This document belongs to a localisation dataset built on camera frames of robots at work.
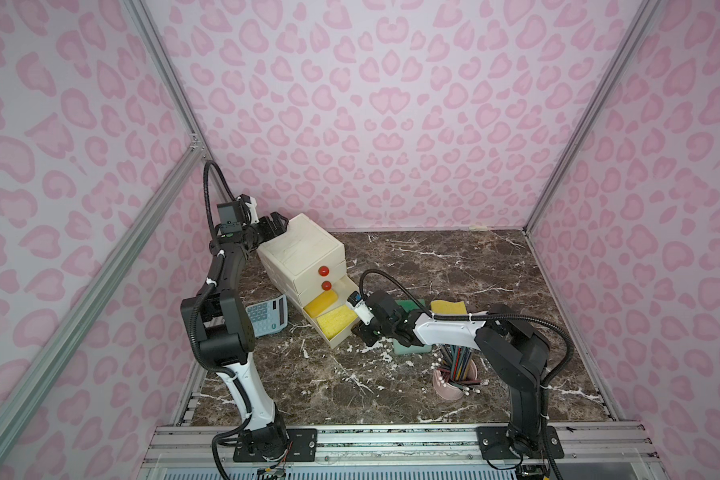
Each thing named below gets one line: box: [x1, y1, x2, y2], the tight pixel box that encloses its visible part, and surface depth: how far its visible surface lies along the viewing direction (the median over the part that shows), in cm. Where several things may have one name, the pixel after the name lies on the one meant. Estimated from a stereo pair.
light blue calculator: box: [245, 294, 289, 337], surface depth 96 cm
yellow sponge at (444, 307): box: [430, 300, 467, 315], surface depth 100 cm
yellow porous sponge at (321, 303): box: [303, 290, 338, 319], surface depth 95 cm
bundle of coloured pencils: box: [437, 344, 481, 387], surface depth 78 cm
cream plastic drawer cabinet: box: [257, 213, 359, 334], surface depth 88 cm
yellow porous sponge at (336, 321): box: [316, 304, 358, 340], surface depth 95 cm
